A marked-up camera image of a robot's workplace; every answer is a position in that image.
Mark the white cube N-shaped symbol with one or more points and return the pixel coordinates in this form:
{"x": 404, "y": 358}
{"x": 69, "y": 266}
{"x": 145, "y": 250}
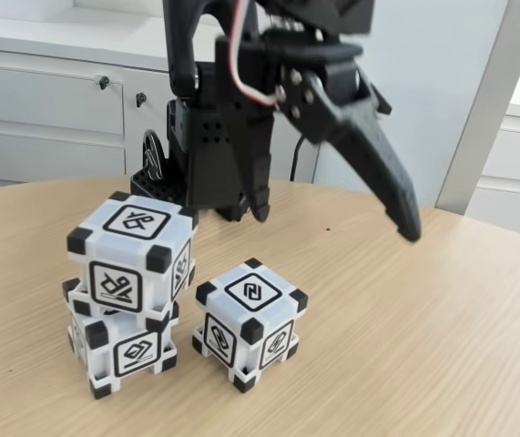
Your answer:
{"x": 250, "y": 291}

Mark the white cube crossed-lines symbol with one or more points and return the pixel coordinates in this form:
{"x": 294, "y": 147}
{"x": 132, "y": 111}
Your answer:
{"x": 136, "y": 223}

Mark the black clamp knob disc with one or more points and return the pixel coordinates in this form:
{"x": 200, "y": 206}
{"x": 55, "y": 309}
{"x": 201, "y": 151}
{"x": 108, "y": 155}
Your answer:
{"x": 152, "y": 157}

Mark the black cabinet key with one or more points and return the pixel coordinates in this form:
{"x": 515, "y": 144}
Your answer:
{"x": 140, "y": 99}
{"x": 103, "y": 82}

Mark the white drawer unit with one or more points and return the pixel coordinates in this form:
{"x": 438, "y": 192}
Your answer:
{"x": 514, "y": 150}

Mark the white cube stacked-squares symbol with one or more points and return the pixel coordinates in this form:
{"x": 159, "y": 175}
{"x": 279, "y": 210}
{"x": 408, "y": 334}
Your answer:
{"x": 136, "y": 355}

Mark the white low cabinet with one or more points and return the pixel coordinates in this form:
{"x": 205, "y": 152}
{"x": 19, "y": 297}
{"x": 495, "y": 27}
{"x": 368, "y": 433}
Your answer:
{"x": 36, "y": 91}

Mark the grey metal post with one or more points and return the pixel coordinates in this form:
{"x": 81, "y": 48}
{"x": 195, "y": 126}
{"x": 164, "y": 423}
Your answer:
{"x": 478, "y": 114}

